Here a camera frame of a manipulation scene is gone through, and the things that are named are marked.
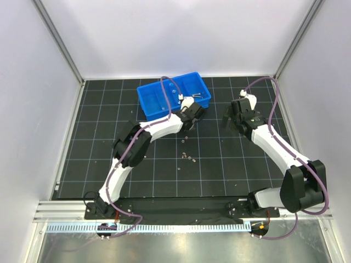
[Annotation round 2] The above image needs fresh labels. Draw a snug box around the aluminium frame post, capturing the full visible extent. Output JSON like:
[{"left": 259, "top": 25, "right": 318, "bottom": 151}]
[
  {"left": 274, "top": 0, "right": 325, "bottom": 79},
  {"left": 31, "top": 0, "right": 84, "bottom": 85}
]

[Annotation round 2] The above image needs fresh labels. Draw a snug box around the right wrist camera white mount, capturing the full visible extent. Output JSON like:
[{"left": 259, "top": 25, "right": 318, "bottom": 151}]
[{"left": 240, "top": 90, "right": 257, "bottom": 110}]

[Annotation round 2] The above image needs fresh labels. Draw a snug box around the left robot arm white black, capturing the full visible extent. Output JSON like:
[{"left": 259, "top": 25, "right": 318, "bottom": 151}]
[{"left": 85, "top": 100, "right": 206, "bottom": 218}]

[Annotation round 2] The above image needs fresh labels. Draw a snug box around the right aluminium frame post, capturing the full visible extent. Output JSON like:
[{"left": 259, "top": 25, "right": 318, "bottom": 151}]
[{"left": 274, "top": 0, "right": 325, "bottom": 79}]

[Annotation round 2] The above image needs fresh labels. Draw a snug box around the blue plastic compartment bin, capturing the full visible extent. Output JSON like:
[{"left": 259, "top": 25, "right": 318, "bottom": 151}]
[{"left": 137, "top": 72, "right": 212, "bottom": 121}]

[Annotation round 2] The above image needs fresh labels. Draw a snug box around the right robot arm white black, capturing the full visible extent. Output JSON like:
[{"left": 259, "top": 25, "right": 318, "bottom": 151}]
[{"left": 222, "top": 97, "right": 329, "bottom": 213}]

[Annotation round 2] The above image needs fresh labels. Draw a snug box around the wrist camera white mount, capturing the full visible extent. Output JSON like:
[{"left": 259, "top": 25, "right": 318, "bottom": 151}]
[
  {"left": 240, "top": 90, "right": 257, "bottom": 110},
  {"left": 178, "top": 94, "right": 195, "bottom": 110}
]

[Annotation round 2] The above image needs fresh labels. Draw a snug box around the white slotted cable duct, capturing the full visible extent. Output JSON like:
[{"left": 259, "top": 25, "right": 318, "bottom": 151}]
[{"left": 46, "top": 221, "right": 251, "bottom": 234}]

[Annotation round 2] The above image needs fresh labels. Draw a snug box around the black grid cutting mat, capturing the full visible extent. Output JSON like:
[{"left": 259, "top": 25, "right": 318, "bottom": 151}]
[{"left": 52, "top": 77, "right": 290, "bottom": 200}]

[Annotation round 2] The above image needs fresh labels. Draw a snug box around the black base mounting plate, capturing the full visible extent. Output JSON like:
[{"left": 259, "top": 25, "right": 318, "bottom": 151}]
[{"left": 84, "top": 197, "right": 280, "bottom": 221}]

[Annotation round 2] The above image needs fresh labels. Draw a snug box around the left aluminium frame post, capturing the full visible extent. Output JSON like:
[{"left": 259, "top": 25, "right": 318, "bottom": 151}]
[{"left": 31, "top": 0, "right": 84, "bottom": 85}]

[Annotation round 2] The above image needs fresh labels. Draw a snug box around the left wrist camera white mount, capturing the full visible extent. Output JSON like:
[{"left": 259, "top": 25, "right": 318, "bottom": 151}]
[{"left": 178, "top": 94, "right": 195, "bottom": 110}]

